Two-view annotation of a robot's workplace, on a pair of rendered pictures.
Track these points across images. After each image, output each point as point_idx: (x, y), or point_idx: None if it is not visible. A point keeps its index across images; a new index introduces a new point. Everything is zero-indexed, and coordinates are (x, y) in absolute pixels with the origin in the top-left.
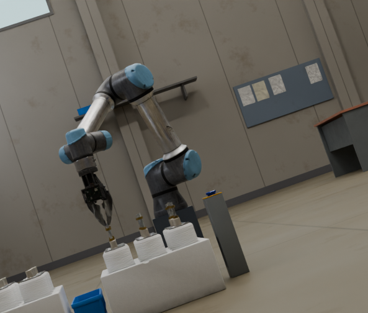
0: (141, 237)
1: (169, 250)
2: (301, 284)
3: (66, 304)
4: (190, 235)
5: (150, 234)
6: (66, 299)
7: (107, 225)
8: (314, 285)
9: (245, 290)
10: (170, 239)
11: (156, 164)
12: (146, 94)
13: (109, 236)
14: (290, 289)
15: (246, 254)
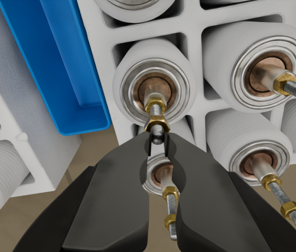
0: (255, 48)
1: (280, 106)
2: None
3: (15, 66)
4: None
5: (291, 57)
6: None
7: (175, 238)
8: None
9: (289, 174)
10: None
11: None
12: None
13: (167, 203)
14: None
15: None
